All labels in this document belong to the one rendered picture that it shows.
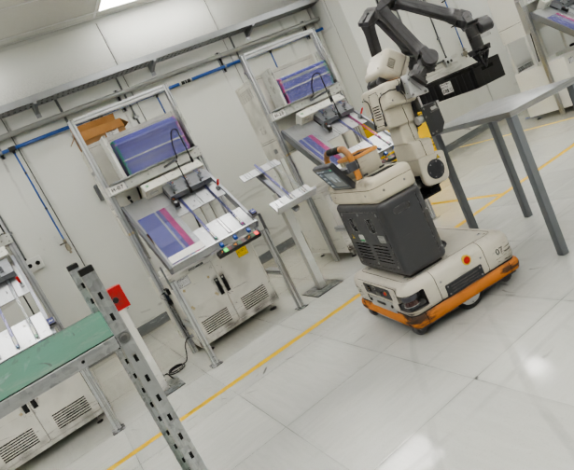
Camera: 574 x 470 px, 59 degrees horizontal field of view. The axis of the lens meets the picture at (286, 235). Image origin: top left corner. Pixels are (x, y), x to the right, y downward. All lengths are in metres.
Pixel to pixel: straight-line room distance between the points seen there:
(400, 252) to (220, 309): 1.72
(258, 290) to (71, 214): 2.15
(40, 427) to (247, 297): 1.59
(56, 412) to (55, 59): 3.31
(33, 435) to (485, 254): 2.89
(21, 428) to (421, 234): 2.67
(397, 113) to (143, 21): 3.66
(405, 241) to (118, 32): 4.06
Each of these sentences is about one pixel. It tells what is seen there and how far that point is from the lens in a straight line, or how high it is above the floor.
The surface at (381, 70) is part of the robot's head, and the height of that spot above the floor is 1.25.
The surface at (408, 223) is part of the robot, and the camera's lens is 2.50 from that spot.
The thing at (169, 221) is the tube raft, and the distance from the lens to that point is 3.63.
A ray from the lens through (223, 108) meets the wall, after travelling 5.76.
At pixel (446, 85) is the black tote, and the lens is 2.93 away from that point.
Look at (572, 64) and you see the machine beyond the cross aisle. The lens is 6.80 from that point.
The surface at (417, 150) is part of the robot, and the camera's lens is 2.72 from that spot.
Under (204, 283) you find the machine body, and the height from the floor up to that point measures 0.46.
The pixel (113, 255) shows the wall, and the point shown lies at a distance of 5.27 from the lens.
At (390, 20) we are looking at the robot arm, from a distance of 2.76.
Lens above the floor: 1.16
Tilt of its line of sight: 10 degrees down
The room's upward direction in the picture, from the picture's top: 26 degrees counter-clockwise
